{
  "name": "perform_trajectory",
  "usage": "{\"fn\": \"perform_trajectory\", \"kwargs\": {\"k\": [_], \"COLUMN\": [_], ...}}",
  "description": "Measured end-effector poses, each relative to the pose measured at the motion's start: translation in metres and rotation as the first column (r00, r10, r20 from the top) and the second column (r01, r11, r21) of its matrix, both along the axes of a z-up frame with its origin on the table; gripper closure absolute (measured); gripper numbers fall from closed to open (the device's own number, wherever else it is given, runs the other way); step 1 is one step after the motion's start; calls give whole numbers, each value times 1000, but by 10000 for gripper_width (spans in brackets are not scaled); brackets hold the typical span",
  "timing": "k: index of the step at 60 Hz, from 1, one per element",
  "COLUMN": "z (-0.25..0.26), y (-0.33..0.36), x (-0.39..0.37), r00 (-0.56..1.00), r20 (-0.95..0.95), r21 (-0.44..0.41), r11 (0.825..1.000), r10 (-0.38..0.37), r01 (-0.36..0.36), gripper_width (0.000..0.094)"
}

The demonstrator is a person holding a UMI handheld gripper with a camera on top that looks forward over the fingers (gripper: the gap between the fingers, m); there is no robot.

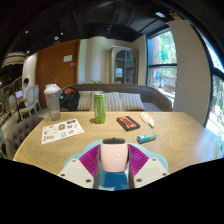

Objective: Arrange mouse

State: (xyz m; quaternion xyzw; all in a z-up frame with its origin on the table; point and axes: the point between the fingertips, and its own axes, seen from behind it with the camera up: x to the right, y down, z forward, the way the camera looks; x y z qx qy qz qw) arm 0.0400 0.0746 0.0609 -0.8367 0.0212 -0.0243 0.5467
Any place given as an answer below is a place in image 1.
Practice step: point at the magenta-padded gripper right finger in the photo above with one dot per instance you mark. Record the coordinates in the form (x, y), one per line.
(140, 163)

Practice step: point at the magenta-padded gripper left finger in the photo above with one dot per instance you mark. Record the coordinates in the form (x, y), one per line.
(88, 163)

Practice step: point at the pink computer mouse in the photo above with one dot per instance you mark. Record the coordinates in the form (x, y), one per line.
(114, 155)

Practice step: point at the blue cloud-shaped mouse pad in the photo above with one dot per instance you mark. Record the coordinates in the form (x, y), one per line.
(113, 181)

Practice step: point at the small teal pack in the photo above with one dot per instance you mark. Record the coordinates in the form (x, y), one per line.
(146, 138)

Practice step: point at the black and red flat box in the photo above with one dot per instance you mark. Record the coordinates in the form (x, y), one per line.
(128, 123)

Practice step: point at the white sticker sheet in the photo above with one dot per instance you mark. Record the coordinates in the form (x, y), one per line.
(61, 130)

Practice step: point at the white tube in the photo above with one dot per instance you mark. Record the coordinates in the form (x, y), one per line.
(147, 119)

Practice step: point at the green drink can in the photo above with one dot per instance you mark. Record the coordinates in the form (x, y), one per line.
(100, 108)

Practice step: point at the striped cushion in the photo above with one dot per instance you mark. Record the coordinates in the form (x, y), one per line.
(132, 101)
(86, 100)
(114, 101)

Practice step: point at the black backpack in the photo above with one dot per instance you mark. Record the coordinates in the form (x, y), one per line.
(69, 99)

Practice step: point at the grey curved sofa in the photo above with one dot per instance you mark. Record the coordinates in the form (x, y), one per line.
(153, 96)

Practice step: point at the clear plastic shaker bottle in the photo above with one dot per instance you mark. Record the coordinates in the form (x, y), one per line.
(52, 103)

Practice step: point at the white chair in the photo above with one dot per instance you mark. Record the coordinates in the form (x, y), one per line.
(31, 98)

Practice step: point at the person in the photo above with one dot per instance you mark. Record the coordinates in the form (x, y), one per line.
(25, 91)

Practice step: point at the dark-framed window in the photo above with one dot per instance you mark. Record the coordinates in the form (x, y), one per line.
(216, 103)
(161, 63)

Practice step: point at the laptop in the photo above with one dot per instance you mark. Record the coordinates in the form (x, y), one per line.
(18, 94)

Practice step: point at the brown wooden door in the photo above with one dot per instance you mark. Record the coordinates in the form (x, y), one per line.
(55, 70)

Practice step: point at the arched glass-door cabinet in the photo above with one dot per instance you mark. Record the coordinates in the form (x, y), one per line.
(124, 65)

